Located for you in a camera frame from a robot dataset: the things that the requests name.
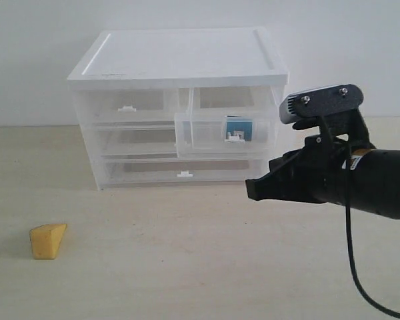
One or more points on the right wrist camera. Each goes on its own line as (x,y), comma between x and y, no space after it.
(318,102)

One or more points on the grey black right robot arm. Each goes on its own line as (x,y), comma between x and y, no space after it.
(371,183)

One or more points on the clear wide drawer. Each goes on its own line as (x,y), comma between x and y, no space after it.
(135,140)
(175,171)

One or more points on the white plastic drawer cabinet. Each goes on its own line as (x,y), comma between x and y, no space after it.
(181,59)

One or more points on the clear middle wide drawer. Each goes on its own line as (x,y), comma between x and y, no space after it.
(135,140)

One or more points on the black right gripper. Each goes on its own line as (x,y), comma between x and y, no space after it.
(297,174)

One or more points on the small blue white box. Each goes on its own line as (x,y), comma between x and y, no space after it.
(238,129)

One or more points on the clear bottom wide drawer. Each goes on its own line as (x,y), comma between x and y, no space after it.
(175,171)

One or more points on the yellow cheese wedge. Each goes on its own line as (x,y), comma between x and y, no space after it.
(46,239)

